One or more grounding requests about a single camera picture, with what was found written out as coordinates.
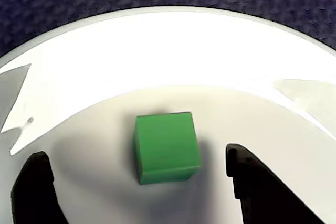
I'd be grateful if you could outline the white round plate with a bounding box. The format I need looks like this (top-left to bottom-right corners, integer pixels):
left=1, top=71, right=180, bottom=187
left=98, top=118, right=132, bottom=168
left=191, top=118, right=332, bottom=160
left=0, top=5, right=336, bottom=224

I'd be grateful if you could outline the green cube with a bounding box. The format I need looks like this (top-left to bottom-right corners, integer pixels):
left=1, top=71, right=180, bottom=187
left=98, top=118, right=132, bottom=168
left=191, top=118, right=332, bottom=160
left=133, top=111, right=202, bottom=185

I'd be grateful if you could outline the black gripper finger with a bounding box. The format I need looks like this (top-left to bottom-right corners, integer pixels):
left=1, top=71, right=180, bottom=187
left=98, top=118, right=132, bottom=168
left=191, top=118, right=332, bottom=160
left=225, top=143, right=326, bottom=224
left=10, top=151, right=69, bottom=224

